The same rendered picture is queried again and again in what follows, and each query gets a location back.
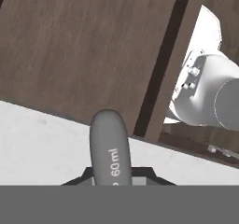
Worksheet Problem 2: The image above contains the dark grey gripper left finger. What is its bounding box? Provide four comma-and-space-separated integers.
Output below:
60, 166, 95, 187

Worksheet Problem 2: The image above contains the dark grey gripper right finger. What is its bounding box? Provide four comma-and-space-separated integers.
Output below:
129, 167, 177, 187

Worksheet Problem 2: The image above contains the grey measuring cup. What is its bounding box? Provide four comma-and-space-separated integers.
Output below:
89, 109, 133, 187

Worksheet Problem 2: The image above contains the brown wooden cupboard front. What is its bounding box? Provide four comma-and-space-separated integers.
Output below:
0, 0, 182, 135

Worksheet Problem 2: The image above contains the silver drawer handle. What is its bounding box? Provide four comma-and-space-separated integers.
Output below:
206, 144, 239, 159

